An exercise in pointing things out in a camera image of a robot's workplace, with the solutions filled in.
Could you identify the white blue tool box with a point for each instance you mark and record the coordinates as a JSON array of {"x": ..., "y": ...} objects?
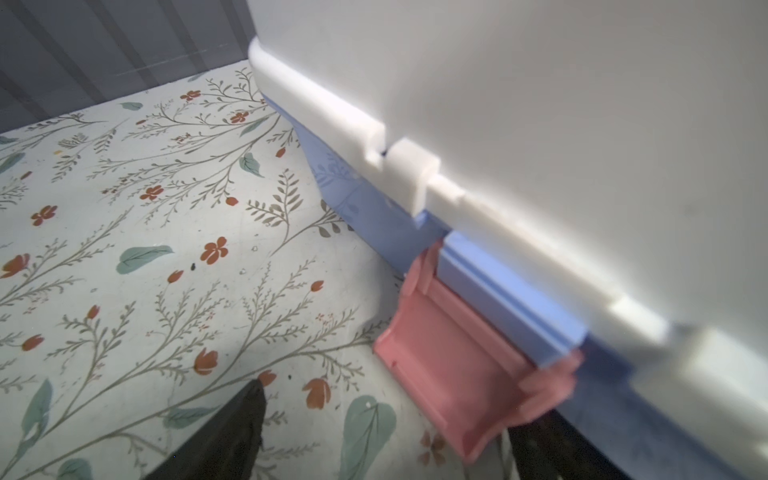
[{"x": 612, "y": 153}]

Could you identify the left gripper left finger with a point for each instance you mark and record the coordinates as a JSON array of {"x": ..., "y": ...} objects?
[{"x": 226, "y": 447}]

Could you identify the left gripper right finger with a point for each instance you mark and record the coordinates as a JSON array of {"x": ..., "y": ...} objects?
[{"x": 551, "y": 448}]

